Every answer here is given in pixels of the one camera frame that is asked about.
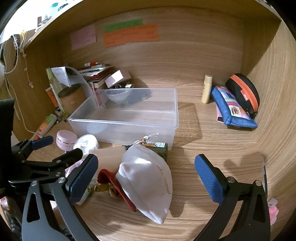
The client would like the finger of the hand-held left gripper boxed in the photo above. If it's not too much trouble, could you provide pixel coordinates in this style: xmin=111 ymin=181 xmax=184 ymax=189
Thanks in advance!
xmin=9 ymin=148 xmax=84 ymax=184
xmin=11 ymin=136 xmax=54 ymax=161

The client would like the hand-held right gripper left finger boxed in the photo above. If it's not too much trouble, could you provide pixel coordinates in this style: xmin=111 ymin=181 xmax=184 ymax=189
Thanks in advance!
xmin=22 ymin=154 xmax=100 ymax=241

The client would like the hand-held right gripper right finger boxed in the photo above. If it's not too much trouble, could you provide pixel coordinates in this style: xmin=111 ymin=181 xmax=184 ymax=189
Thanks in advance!
xmin=194 ymin=154 xmax=271 ymax=241

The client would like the pink round jar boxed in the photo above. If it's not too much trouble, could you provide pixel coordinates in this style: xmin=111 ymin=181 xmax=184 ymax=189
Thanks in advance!
xmin=56 ymin=130 xmax=78 ymax=152

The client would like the white lidded plastic tub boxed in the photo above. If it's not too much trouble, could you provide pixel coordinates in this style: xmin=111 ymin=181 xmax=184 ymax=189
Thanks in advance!
xmin=73 ymin=135 xmax=99 ymax=156

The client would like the dark green bottle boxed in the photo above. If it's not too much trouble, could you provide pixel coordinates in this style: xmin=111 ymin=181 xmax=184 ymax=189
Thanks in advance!
xmin=125 ymin=142 xmax=169 ymax=161

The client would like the white drawstring bag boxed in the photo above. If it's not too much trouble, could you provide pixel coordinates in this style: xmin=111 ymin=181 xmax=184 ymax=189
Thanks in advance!
xmin=116 ymin=133 xmax=173 ymax=224

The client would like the clear plastic container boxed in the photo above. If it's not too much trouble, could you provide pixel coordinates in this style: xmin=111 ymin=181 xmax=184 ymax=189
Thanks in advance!
xmin=68 ymin=88 xmax=179 ymax=151

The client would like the orange and green tube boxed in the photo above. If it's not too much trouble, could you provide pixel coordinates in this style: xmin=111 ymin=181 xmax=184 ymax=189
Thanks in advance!
xmin=35 ymin=114 xmax=57 ymax=140

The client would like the gold foil wrapper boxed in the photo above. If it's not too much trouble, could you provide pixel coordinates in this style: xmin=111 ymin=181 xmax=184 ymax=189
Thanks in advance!
xmin=91 ymin=182 xmax=121 ymax=198

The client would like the beige paper card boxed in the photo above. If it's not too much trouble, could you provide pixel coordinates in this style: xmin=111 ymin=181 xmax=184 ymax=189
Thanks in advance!
xmin=90 ymin=146 xmax=126 ymax=176

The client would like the orange carton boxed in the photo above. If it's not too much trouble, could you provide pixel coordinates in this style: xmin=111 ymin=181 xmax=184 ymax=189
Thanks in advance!
xmin=46 ymin=88 xmax=59 ymax=108

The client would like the brown cylindrical jar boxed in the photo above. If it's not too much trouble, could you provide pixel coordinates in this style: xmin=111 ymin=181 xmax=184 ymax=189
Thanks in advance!
xmin=58 ymin=84 xmax=86 ymax=116

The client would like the green spray bottle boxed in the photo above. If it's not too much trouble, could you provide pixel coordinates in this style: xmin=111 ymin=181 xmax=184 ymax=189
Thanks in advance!
xmin=46 ymin=68 xmax=62 ymax=98

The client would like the white handwritten paper slip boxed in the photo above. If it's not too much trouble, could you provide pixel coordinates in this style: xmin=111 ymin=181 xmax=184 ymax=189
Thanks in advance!
xmin=51 ymin=67 xmax=71 ymax=87

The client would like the clear acrylic stand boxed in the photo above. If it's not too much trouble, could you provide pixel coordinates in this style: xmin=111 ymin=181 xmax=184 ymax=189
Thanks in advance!
xmin=52 ymin=66 xmax=98 ymax=110

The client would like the pink and white fluffy item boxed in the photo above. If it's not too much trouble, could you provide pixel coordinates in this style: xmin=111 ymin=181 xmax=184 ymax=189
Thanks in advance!
xmin=268 ymin=198 xmax=279 ymax=225

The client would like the blue patchwork pouch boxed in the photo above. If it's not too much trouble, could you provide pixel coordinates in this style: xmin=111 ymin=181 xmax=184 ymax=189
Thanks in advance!
xmin=211 ymin=86 xmax=258 ymax=128

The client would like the white bowl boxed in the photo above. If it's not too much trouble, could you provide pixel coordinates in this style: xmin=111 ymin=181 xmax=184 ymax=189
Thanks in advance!
xmin=105 ymin=89 xmax=131 ymax=104

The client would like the stack of books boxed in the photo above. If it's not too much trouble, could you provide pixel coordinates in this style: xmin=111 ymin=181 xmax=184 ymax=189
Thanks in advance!
xmin=76 ymin=64 xmax=111 ymax=89

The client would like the cream lotion bottle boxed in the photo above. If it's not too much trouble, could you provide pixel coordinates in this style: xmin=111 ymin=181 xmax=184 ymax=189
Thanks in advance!
xmin=201 ymin=75 xmax=213 ymax=104

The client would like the small white box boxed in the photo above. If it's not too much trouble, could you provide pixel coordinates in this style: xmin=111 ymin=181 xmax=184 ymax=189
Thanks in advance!
xmin=105 ymin=70 xmax=132 ymax=88

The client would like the black case with orange zipper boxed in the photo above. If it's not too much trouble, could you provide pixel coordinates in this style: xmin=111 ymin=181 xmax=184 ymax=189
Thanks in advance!
xmin=225 ymin=74 xmax=260 ymax=119

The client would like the pink paper note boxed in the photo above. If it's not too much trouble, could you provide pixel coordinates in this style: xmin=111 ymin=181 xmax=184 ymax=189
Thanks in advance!
xmin=70 ymin=25 xmax=97 ymax=50

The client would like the orange paper note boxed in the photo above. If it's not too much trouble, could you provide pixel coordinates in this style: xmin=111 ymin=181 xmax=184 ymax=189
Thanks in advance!
xmin=102 ymin=24 xmax=159 ymax=48

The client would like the green paper note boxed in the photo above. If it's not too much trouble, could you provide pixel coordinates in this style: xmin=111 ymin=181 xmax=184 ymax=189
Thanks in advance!
xmin=105 ymin=19 xmax=144 ymax=32

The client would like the red fabric strap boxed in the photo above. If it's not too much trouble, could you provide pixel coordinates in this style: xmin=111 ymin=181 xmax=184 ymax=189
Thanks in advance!
xmin=97 ymin=169 xmax=137 ymax=212

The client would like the white cable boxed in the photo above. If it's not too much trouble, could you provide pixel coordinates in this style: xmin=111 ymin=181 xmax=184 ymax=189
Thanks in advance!
xmin=2 ymin=31 xmax=38 ymax=135

